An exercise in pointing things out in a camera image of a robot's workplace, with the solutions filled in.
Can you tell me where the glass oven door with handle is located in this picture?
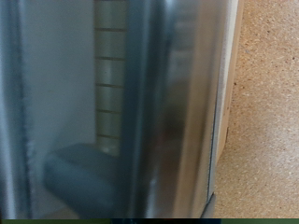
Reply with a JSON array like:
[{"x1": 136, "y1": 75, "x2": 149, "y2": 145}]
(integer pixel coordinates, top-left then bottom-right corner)
[{"x1": 21, "y1": 0, "x2": 223, "y2": 219}]

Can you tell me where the wire oven rack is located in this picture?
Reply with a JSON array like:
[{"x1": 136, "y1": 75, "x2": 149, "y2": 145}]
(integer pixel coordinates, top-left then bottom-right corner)
[{"x1": 93, "y1": 0, "x2": 128, "y2": 157}]

